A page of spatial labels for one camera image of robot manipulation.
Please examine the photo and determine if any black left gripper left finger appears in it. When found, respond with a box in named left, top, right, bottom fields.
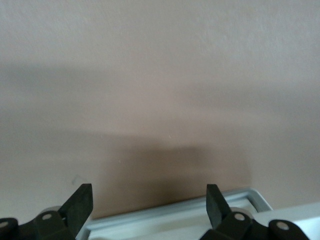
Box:
left=0, top=183, right=94, bottom=240

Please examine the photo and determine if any light grey plastic tray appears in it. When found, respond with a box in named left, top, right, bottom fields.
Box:
left=79, top=186, right=320, bottom=240

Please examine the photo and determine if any brown table cover sheet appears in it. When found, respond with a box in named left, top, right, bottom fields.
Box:
left=0, top=0, right=320, bottom=221

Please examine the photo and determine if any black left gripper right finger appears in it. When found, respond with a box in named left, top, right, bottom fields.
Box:
left=199, top=184, right=310, bottom=240

